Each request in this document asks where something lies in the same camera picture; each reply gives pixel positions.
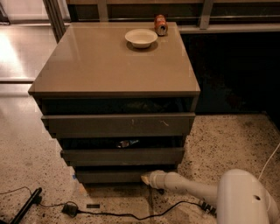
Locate grey drawer cabinet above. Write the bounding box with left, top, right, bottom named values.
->
left=27, top=22, right=201, bottom=176

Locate orange soda can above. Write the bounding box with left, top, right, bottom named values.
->
left=154, top=15, right=168, bottom=36

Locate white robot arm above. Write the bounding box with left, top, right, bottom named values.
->
left=141, top=169, right=280, bottom=224

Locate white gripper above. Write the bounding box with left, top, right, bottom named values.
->
left=141, top=171, right=166, bottom=189

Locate black bar on floor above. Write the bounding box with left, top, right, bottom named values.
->
left=10, top=187, right=42, bottom=224

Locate black cable with adapter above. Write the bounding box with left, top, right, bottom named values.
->
left=38, top=199, right=203, bottom=221

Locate grey bottom drawer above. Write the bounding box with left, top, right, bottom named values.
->
left=74, top=164, right=177, bottom=185

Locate white power cable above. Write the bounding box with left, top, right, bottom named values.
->
left=257, top=142, right=280, bottom=182

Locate grey middle drawer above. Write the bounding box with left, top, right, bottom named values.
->
left=60, top=147, right=185, bottom=166

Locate grey drawer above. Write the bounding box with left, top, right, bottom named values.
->
left=74, top=164, right=177, bottom=185
left=60, top=147, right=185, bottom=166
left=42, top=113, right=195, bottom=138

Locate grey top drawer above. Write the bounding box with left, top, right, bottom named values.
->
left=42, top=113, right=195, bottom=138

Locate grey metal railing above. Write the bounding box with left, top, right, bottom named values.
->
left=42, top=0, right=280, bottom=39

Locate thin black wire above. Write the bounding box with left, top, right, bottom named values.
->
left=0, top=186, right=33, bottom=197

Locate black power strip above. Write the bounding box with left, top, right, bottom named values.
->
left=199, top=201, right=217, bottom=217

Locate white paper bowl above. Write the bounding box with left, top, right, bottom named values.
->
left=125, top=29, right=158, bottom=49

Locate snack bag in drawer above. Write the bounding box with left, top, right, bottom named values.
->
left=116, top=139, right=139, bottom=149

